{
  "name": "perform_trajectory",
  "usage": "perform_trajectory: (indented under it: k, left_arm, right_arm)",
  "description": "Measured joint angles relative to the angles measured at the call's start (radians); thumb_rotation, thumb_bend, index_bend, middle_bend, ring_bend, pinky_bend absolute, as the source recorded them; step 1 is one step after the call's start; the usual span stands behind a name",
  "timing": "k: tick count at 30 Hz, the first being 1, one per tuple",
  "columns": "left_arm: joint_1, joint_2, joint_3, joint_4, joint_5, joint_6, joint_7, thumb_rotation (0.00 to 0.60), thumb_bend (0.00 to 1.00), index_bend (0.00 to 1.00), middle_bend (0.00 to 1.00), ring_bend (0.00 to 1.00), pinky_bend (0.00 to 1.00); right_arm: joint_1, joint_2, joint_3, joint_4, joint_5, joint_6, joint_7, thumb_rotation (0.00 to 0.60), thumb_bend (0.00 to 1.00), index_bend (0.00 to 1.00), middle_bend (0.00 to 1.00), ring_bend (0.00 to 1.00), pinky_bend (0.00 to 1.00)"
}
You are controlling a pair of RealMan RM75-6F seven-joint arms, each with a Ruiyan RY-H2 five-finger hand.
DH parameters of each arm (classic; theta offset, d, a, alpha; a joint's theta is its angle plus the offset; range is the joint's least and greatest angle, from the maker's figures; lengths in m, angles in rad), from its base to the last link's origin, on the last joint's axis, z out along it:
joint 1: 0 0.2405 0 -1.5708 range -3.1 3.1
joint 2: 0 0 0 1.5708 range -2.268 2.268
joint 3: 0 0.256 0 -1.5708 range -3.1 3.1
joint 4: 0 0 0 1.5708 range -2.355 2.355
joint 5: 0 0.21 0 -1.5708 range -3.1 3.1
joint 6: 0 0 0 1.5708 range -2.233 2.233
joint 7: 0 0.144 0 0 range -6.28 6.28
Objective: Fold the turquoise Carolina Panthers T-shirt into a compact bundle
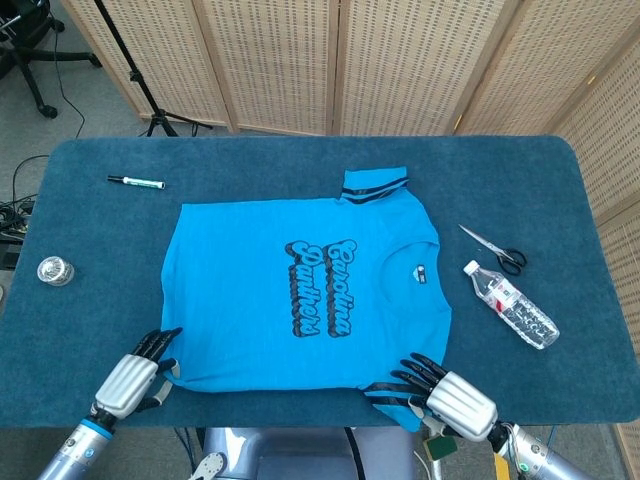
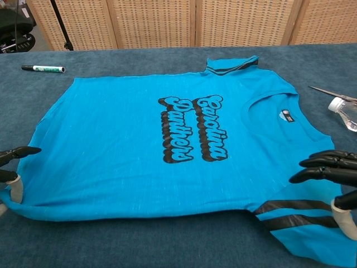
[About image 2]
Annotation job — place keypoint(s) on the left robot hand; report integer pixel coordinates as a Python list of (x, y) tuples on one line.
[(16, 153)]

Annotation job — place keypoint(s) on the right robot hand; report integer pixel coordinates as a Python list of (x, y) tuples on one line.
[(329, 163)]

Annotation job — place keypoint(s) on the blue printed t-shirt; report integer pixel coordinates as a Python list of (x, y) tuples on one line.
[(111, 139)]

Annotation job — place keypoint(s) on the clear plastic water bottle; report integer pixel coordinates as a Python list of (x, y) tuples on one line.
[(347, 114)]

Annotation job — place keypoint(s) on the green and white marker pen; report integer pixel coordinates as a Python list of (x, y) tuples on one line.
[(44, 69)]

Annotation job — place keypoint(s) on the black office chair base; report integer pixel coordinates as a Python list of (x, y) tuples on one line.
[(11, 19)]

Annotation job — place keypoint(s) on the black tripod stand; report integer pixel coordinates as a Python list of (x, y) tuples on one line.
[(60, 22)]

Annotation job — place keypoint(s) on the dark teal table cloth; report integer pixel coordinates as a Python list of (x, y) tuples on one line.
[(167, 245)]

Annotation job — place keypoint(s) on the woven wooden folding screen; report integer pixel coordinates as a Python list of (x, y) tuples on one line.
[(153, 22)]

